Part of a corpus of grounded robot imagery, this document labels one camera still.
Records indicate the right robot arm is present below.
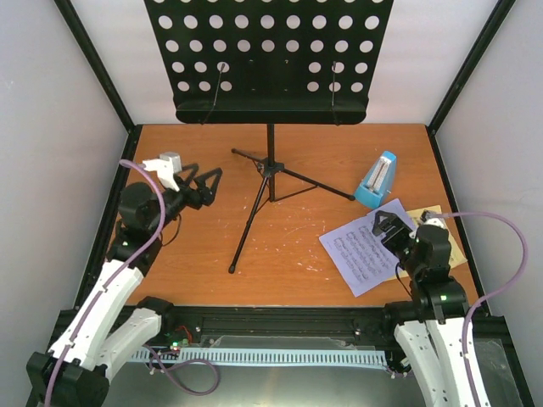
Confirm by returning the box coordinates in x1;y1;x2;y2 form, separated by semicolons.
372;209;490;406

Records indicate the yellow sheet music page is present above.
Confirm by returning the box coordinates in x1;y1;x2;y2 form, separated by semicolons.
397;205;467;280

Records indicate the blue metronome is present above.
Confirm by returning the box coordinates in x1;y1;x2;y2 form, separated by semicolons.
354;151;397;209

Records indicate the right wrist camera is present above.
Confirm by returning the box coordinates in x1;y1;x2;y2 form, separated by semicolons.
418;210;447;229

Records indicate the black music stand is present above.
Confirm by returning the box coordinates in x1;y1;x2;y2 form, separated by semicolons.
143;0;395;275

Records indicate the light blue slotted cable duct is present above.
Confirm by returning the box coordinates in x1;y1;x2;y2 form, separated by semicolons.
160;348;387;370

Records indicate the black cage frame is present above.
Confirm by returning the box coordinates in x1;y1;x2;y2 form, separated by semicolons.
25;1;535;406

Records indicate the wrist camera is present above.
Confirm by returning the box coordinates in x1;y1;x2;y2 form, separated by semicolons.
418;210;447;229
142;152;182;192

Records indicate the white sheet music page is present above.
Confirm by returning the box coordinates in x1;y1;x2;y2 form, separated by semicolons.
319;210;398;297

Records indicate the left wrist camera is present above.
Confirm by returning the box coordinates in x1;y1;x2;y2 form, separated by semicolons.
142;152;182;192

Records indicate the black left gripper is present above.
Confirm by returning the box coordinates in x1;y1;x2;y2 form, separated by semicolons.
149;164;223;234

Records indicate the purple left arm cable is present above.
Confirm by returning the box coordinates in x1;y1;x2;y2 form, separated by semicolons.
44;159;166;407

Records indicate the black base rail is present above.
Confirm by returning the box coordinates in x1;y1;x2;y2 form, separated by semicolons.
165;306;397;349

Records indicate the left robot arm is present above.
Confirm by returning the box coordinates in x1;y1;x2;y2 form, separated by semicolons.
26;153;222;406

